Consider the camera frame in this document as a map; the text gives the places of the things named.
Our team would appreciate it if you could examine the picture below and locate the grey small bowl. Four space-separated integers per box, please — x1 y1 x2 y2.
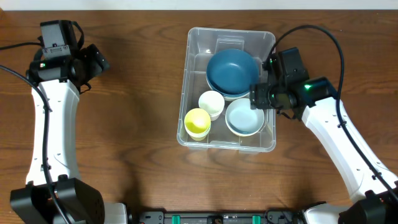
225 98 265 124

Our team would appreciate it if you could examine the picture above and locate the white small bowl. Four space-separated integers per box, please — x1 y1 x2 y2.
226 121 264 137

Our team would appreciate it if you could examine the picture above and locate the blue bowl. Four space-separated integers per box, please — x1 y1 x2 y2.
206 79 251 99
206 49 259 85

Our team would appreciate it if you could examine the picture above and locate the cream large bowl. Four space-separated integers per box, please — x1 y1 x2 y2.
210 85 249 101

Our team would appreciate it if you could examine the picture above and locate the cream cup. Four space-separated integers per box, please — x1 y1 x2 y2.
198 91 224 115

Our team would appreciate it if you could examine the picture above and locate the yellow cup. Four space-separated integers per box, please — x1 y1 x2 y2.
188 133 208 141
184 108 211 128

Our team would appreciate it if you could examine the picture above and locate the pink cup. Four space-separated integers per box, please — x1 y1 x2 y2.
209 110 222 121

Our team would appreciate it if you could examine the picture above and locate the light blue cup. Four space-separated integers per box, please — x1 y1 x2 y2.
185 126 211 138

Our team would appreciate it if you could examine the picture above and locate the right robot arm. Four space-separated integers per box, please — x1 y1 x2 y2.
249 48 397 223

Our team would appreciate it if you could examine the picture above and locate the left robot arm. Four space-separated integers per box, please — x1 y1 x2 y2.
10 20 131 223

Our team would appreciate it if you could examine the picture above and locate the clear plastic storage container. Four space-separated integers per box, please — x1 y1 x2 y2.
177 27 276 153

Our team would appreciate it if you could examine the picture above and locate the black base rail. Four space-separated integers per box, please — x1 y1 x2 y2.
127 210 306 224

